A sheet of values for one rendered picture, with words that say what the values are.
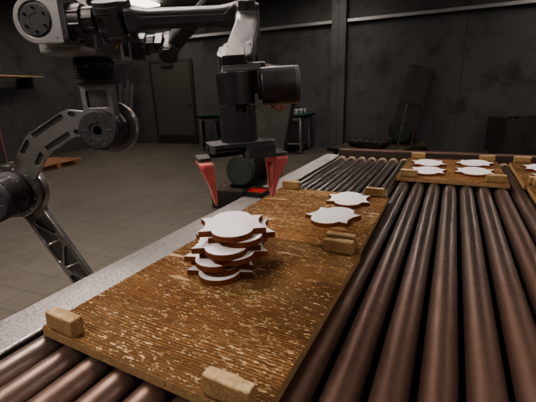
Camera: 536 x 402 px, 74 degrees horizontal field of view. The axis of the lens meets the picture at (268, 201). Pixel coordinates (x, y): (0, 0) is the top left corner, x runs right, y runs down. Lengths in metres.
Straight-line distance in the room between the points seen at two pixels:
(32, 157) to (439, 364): 1.57
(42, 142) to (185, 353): 1.32
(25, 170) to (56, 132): 0.22
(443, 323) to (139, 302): 0.45
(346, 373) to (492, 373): 0.17
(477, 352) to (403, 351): 0.09
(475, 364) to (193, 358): 0.34
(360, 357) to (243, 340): 0.15
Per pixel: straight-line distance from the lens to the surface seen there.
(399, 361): 0.50
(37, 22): 1.24
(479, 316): 0.62
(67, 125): 1.62
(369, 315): 0.57
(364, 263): 0.72
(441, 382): 0.49
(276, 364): 0.46
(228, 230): 0.62
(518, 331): 0.62
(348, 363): 0.49
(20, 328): 0.67
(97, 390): 0.50
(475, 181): 1.38
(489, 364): 0.54
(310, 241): 0.77
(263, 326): 0.51
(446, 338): 0.56
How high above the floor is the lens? 1.24
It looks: 17 degrees down
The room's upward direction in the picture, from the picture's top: 2 degrees counter-clockwise
